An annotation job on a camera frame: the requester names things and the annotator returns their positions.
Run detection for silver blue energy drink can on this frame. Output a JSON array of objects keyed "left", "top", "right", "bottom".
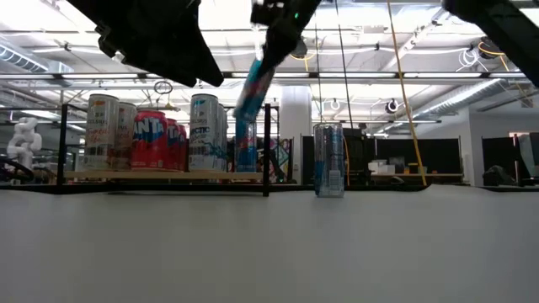
[
  {"left": 232, "top": 56, "right": 277, "bottom": 125},
  {"left": 312, "top": 122, "right": 346, "bottom": 199},
  {"left": 234, "top": 119, "right": 259, "bottom": 173}
]

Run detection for black hanging cable loop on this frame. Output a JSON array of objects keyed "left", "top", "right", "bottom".
[{"left": 152, "top": 79, "right": 174, "bottom": 96}]

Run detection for white Celsius tropical vibe can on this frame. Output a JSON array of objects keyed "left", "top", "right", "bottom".
[
  {"left": 114, "top": 102, "right": 134, "bottom": 172},
  {"left": 83, "top": 93, "right": 120, "bottom": 172}
]

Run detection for black shelf frame post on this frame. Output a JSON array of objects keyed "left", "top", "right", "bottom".
[
  {"left": 56, "top": 104, "right": 69, "bottom": 194},
  {"left": 262, "top": 104, "right": 272, "bottom": 199}
]

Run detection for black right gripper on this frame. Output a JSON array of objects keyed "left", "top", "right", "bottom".
[{"left": 259, "top": 0, "right": 323, "bottom": 69}]

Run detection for long ceiling light strip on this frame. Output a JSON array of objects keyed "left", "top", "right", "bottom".
[{"left": 0, "top": 71, "right": 527, "bottom": 82}]

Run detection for black equipment cabinet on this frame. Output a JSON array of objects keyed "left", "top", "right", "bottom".
[{"left": 343, "top": 127, "right": 374, "bottom": 186}]

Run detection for black vacuum hose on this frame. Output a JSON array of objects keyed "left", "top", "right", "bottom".
[{"left": 0, "top": 155, "right": 35, "bottom": 183}]

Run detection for dark grey box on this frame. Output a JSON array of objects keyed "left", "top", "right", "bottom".
[{"left": 387, "top": 157, "right": 406, "bottom": 175}]

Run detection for red Fanta strawberry can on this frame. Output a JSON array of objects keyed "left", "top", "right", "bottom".
[
  {"left": 130, "top": 109, "right": 169, "bottom": 173},
  {"left": 165, "top": 118, "right": 181, "bottom": 173},
  {"left": 178, "top": 124, "right": 189, "bottom": 173}
]

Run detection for wooden background bench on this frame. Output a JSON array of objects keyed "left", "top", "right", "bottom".
[{"left": 370, "top": 172, "right": 464, "bottom": 178}]

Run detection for colourful patterned panel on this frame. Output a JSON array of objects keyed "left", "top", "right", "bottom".
[{"left": 269, "top": 137, "right": 292, "bottom": 185}]

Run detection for black frame top bar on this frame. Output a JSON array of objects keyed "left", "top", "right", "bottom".
[{"left": 0, "top": 103, "right": 90, "bottom": 114}]

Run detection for black table frame rail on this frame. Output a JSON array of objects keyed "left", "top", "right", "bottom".
[{"left": 0, "top": 181, "right": 431, "bottom": 195}]

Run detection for wooden shelf board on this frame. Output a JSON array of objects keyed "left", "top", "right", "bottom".
[{"left": 62, "top": 170, "right": 264, "bottom": 182}]

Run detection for white coiled cable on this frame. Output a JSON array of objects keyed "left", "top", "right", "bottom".
[{"left": 456, "top": 48, "right": 481, "bottom": 72}]

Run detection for white boxes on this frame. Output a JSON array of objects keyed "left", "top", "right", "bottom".
[{"left": 367, "top": 159, "right": 391, "bottom": 176}]

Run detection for yellow hanging cable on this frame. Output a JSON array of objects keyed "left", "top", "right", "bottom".
[{"left": 386, "top": 0, "right": 429, "bottom": 187}]

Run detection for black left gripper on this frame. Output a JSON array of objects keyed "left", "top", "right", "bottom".
[{"left": 67, "top": 0, "right": 226, "bottom": 88}]

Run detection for silver ventilation duct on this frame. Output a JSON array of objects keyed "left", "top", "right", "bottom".
[
  {"left": 0, "top": 41, "right": 51, "bottom": 73},
  {"left": 414, "top": 78, "right": 498, "bottom": 121}
]

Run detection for black partition panel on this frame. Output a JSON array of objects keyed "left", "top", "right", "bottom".
[
  {"left": 482, "top": 136, "right": 520, "bottom": 189},
  {"left": 372, "top": 137, "right": 462, "bottom": 174},
  {"left": 300, "top": 135, "right": 315, "bottom": 186}
]

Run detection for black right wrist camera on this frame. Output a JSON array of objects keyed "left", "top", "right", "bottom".
[{"left": 250, "top": 0, "right": 291, "bottom": 29}]

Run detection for orange hanging cable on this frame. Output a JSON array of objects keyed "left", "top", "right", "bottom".
[{"left": 342, "top": 136, "right": 351, "bottom": 187}]

